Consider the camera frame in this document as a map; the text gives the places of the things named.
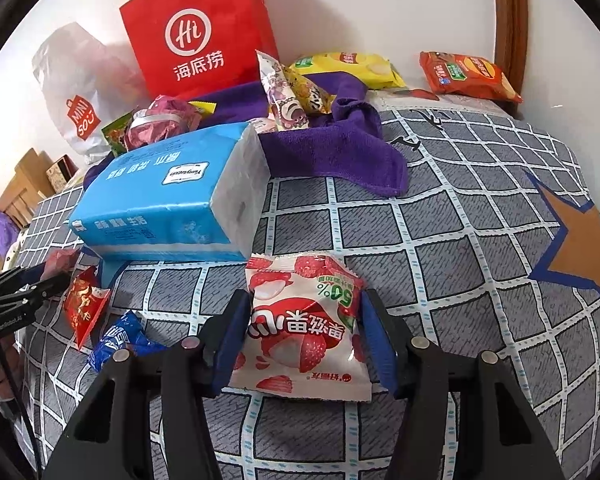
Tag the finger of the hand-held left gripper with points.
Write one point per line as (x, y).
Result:
(15, 275)
(35, 290)

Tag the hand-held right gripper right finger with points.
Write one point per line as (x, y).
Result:
(380, 340)

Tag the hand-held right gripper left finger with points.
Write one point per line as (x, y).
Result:
(232, 345)

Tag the pink red snack packet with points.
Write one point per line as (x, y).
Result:
(60, 260)

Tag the white red fruit-print snack packet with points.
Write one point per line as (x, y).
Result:
(300, 330)

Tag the purple plastic bag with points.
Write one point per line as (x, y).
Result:
(2, 232)

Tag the small red snack packet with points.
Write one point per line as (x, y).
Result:
(85, 305)

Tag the grey checked bedsheet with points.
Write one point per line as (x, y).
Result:
(430, 285)

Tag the wooden crate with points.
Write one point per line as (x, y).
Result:
(27, 185)

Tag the small blue snack packet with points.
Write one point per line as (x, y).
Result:
(120, 340)

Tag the patterned cardboard box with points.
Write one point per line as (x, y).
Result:
(60, 175)

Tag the blue tissue pack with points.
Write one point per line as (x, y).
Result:
(155, 200)

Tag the purple towel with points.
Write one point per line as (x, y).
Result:
(330, 155)

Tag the pink white-banded snack packet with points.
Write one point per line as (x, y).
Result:
(150, 135)

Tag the white plastic bag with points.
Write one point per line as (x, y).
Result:
(70, 85)

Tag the white fruit-print cloth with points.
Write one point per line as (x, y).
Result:
(380, 102)

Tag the yellow green snack packet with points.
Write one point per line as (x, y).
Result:
(202, 108)

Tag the purple cartoon snack packet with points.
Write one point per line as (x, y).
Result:
(285, 105)

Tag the small yellow snack packet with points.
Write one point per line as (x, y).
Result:
(312, 97)

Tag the yellow chip bag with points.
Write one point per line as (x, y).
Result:
(350, 67)

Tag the orange chip bag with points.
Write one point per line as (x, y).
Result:
(465, 75)

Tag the red paper bag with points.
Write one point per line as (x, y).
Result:
(200, 20)

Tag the brown wooden door frame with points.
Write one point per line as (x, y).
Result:
(512, 20)

